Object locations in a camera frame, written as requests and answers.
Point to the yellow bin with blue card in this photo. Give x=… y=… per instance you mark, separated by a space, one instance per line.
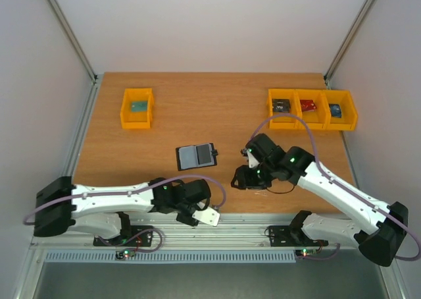
x=343 y=114

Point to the grey slotted cable duct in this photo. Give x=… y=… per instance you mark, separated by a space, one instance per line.
x=171 y=256

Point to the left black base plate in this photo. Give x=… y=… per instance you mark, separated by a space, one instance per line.
x=140 y=236

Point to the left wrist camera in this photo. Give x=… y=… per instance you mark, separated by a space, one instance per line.
x=209 y=216

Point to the blue card in bin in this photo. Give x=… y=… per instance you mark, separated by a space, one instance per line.
x=335 y=110

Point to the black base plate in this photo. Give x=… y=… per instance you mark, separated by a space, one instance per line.
x=140 y=236
x=282 y=236

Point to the yellow bin with red card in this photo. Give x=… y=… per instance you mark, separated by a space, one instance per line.
x=318 y=119

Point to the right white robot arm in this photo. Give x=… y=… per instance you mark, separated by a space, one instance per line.
x=375 y=227

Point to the aluminium rail frame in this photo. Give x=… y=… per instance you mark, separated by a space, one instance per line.
x=234 y=230

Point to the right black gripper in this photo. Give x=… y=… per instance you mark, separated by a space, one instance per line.
x=245 y=179

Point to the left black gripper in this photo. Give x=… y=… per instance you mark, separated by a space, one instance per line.
x=187 y=220

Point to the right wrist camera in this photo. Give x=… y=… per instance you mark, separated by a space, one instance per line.
x=251 y=160

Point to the black card in bin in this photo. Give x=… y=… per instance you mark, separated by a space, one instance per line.
x=281 y=106

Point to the yellow bin with black card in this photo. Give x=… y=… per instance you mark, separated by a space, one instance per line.
x=284 y=122

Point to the black leather card holder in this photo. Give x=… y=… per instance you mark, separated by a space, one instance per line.
x=196 y=156

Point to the left yellow bin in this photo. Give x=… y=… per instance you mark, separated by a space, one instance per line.
x=140 y=120

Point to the green card in bin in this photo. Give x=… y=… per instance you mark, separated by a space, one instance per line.
x=139 y=106

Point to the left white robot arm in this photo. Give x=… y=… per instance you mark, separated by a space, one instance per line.
x=103 y=211

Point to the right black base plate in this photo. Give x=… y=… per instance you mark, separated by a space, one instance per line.
x=282 y=236

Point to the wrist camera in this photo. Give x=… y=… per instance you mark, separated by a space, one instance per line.
x=209 y=216
x=251 y=160

